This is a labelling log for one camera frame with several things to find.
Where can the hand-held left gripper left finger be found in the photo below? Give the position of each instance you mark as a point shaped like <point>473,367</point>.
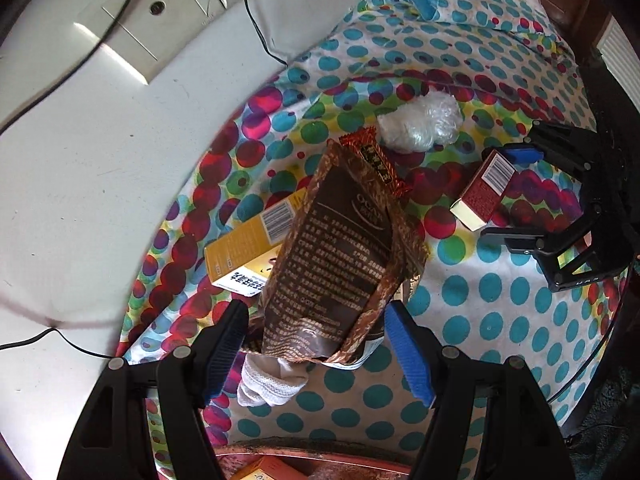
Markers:
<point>225,355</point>

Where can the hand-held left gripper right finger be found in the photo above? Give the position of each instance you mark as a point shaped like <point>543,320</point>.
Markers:
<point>407,350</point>

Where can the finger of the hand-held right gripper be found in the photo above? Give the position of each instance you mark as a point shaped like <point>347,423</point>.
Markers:
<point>520,154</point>
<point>520,240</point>

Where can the white sock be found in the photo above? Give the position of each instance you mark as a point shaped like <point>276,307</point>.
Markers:
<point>270,385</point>

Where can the red box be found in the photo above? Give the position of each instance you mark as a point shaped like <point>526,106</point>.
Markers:
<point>482,195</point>

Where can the dark brown snack bag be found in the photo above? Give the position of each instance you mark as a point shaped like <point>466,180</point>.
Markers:
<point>335,260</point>

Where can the red oval tray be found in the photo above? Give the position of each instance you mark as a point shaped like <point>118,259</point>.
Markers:
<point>350,460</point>

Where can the red candy packet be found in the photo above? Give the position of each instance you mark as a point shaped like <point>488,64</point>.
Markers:
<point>375,162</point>

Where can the polka dot cloth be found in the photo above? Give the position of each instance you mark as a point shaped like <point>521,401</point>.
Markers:
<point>500,320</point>

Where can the clear plastic bag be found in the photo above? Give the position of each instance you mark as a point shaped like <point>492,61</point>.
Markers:
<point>420,122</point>

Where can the yellow box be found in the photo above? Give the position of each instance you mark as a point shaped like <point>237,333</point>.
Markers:
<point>245,245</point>

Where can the white slatted vent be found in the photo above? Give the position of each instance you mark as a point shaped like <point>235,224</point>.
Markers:
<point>622,50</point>

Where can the dark green rug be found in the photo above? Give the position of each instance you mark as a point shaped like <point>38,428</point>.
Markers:
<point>615,400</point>

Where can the beige antenna wall socket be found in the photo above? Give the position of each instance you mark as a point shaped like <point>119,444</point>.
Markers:
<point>150,35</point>

